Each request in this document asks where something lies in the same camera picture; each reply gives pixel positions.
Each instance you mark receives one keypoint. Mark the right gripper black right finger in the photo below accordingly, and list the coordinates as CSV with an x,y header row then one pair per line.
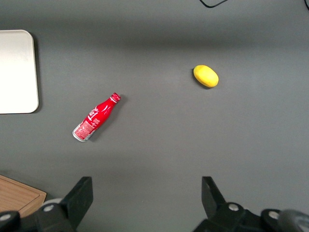
x,y
213,200

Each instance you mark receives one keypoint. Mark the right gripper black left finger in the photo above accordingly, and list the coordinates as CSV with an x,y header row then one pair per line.
x,y
77,198

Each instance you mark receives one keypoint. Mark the wooden two-drawer cabinet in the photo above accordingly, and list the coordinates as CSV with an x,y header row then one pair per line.
x,y
14,193

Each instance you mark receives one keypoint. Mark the beige plastic tray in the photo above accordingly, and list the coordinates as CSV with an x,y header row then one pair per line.
x,y
17,72

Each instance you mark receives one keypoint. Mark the red cola bottle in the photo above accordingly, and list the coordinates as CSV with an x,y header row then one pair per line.
x,y
94,118

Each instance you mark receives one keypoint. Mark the yellow lemon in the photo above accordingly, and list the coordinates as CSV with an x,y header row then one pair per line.
x,y
206,76

